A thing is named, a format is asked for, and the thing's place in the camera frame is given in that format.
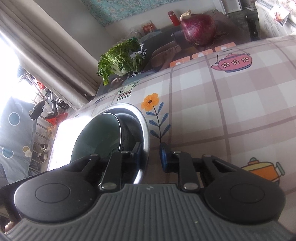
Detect steel bowl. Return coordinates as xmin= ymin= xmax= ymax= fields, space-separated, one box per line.
xmin=92 ymin=102 xmax=150 ymax=184

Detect teal ceramic bowl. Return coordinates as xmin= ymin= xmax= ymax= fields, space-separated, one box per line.
xmin=71 ymin=113 xmax=123 ymax=162

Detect plaid floral tablecloth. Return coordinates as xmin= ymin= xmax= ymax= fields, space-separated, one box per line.
xmin=48 ymin=35 xmax=295 ymax=232

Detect green leafy cabbage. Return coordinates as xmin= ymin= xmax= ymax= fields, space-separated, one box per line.
xmin=97 ymin=37 xmax=144 ymax=86

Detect blue circle pattern sheet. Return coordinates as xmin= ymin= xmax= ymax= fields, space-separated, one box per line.
xmin=1 ymin=98 xmax=36 ymax=183

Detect dark low table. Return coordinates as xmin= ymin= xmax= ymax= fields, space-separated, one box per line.
xmin=96 ymin=10 xmax=259 ymax=96

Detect red onion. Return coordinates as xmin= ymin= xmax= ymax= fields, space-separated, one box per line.
xmin=180 ymin=9 xmax=216 ymax=46

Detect beige curtain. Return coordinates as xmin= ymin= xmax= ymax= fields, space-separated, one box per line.
xmin=1 ymin=1 xmax=114 ymax=109

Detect red bottle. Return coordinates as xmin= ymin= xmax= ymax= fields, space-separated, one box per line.
xmin=168 ymin=11 xmax=181 ymax=26

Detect teal floral wall cloth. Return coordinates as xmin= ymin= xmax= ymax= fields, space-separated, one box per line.
xmin=82 ymin=0 xmax=177 ymax=27

